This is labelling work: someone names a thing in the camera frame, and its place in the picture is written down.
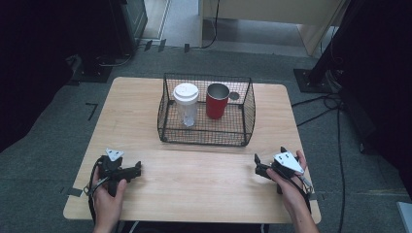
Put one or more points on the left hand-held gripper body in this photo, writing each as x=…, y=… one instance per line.
x=110, y=169

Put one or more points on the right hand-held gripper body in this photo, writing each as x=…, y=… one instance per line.
x=288, y=163

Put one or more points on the red metal cup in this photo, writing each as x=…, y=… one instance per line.
x=216, y=108

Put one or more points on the clear cup with white lid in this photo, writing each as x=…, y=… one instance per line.
x=186, y=93

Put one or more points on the person's right hand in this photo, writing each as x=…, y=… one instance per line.
x=293, y=194

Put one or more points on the person's left hand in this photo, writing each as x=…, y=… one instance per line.
x=107, y=207

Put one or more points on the grey tape patch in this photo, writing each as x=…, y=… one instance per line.
x=74, y=192

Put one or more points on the black tape corner mark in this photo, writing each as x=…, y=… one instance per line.
x=93, y=110

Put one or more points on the round dark disc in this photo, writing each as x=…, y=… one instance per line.
x=234, y=95

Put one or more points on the black stand base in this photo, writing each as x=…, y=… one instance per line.
x=92, y=73

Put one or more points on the dark curtain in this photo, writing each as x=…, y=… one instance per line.
x=385, y=81
x=29, y=64

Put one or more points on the light wooden desk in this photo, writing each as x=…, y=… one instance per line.
x=275, y=9

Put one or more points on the dark cabinet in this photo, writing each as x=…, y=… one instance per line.
x=132, y=19

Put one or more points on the black stand with base plate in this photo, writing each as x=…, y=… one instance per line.
x=319, y=81

